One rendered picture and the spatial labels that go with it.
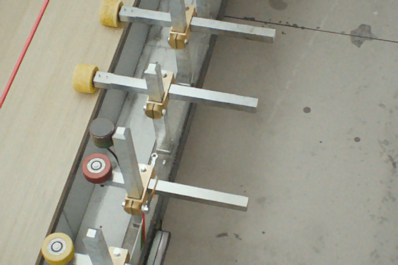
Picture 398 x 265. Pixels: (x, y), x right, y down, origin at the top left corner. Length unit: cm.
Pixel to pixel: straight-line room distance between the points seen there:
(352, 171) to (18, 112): 143
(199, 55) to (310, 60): 97
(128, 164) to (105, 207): 46
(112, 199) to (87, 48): 46
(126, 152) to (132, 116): 65
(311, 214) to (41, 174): 125
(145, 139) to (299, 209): 81
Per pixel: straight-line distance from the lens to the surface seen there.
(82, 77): 227
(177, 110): 250
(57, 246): 208
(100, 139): 191
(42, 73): 240
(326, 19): 366
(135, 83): 225
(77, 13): 252
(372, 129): 332
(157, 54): 274
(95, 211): 244
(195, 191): 216
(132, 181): 207
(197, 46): 264
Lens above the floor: 275
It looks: 57 degrees down
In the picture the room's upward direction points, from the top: 6 degrees counter-clockwise
